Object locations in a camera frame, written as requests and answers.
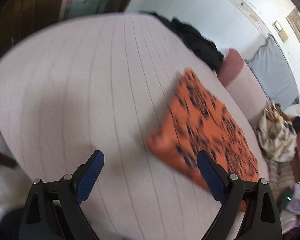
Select black clothes pile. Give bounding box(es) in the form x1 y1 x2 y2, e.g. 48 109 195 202
140 11 224 72

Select grey blue pillow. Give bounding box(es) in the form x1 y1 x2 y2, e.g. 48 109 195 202
245 34 300 109

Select pink quilted bed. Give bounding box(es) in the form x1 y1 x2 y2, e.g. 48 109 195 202
0 12 270 240

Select cream floral blanket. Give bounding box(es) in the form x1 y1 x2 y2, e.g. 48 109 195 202
255 100 297 163

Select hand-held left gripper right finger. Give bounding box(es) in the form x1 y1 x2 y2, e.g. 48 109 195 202
196 151 283 240

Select striped cushion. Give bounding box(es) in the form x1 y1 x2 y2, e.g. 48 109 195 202
265 160 297 193

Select pink bolster cushion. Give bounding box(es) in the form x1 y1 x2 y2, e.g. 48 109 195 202
216 48 269 125

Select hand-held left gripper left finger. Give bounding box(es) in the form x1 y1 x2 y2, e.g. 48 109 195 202
19 150 105 240

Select brown wooden door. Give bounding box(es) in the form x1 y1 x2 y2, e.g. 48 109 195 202
0 0 73 63

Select orange black floral dress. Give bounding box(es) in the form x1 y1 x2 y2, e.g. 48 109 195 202
147 67 260 212

